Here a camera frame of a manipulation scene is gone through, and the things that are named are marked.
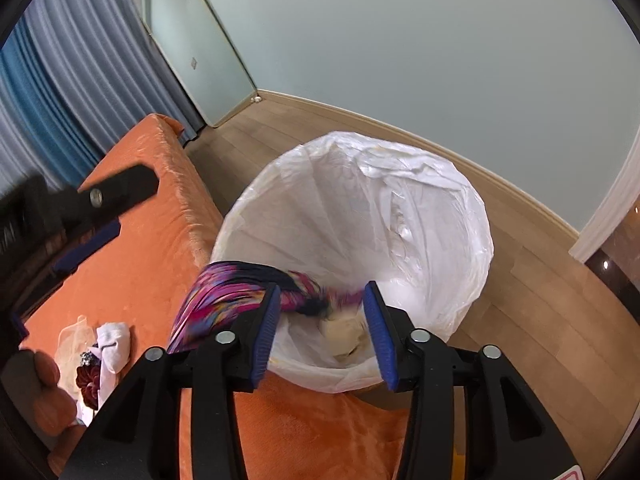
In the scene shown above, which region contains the cream crumpled paper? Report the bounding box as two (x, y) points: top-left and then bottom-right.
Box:
(320, 309), (374, 362)

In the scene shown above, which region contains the waste bin with white liner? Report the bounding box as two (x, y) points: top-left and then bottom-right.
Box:
(212, 131), (495, 412)

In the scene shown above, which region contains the orange plush blanket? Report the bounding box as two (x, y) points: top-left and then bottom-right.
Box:
(19, 114), (417, 480)

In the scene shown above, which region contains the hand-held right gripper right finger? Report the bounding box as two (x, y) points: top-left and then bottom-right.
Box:
(363, 281), (576, 480)

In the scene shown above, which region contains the blue curtain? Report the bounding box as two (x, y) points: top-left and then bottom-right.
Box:
(0, 25), (97, 188)

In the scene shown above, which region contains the dark red floral item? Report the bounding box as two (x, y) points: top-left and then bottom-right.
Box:
(75, 351), (104, 409)

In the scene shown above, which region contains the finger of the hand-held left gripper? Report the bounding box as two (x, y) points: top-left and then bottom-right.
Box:
(62, 164), (161, 233)
(51, 219), (122, 277)

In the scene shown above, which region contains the white door frame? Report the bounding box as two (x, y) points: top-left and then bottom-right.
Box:
(569, 144), (640, 264)

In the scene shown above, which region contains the multicolour striped cloth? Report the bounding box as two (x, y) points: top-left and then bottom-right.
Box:
(167, 260), (369, 357)

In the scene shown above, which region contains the translucent plastic wrapper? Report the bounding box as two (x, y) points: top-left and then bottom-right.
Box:
(56, 314), (99, 367)

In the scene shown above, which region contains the gold-framed wall mirror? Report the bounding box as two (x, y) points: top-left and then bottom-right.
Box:
(132, 0), (259, 129)

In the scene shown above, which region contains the person's left hand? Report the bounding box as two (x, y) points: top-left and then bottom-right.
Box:
(12, 349), (79, 436)

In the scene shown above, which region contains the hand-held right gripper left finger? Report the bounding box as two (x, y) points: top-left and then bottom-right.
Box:
(59, 282), (283, 480)

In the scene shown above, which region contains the white sock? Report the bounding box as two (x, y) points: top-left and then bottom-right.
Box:
(94, 321), (134, 411)

